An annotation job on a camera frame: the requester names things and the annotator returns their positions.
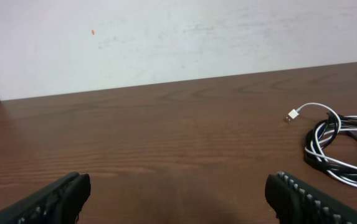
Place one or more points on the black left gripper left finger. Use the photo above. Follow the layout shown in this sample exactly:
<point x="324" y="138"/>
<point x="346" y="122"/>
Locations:
<point x="58" y="203"/>

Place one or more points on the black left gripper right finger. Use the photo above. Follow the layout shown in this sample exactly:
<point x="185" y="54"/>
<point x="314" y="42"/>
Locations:
<point x="296" y="202"/>

